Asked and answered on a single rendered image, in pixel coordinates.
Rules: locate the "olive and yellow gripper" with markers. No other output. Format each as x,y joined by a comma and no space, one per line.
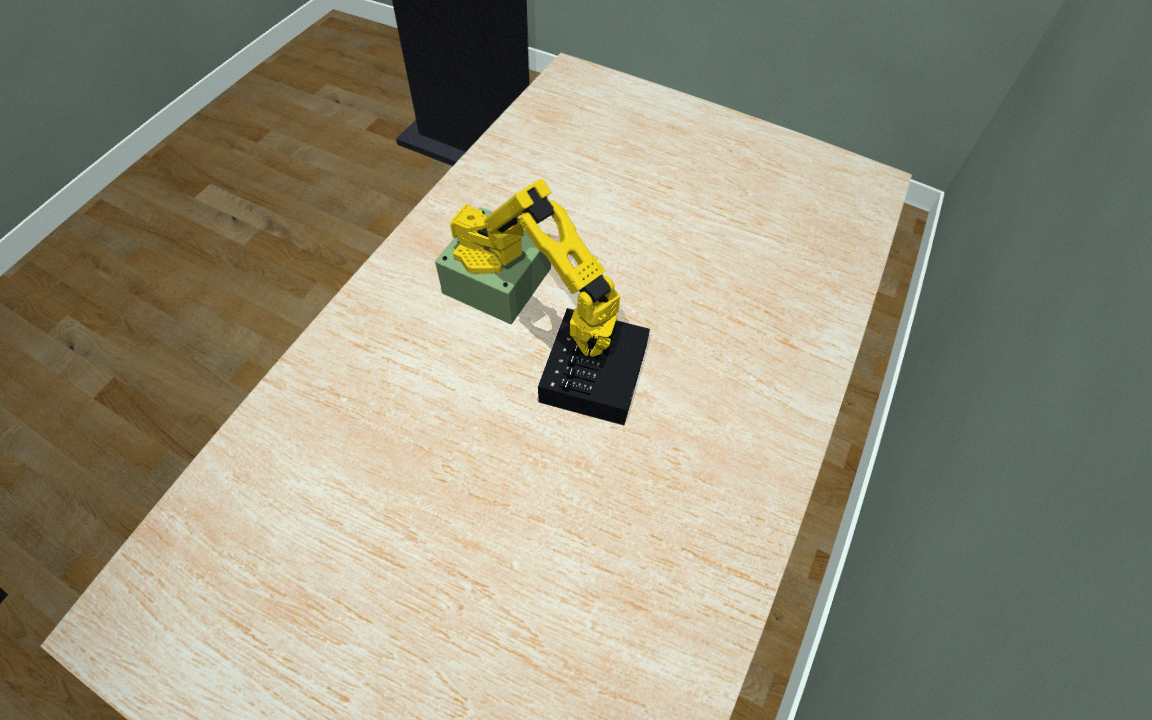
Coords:
602,333

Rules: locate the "black lighting desk panel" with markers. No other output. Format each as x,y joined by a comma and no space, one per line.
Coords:
599,386

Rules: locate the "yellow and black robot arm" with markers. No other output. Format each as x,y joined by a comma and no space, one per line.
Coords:
597,301

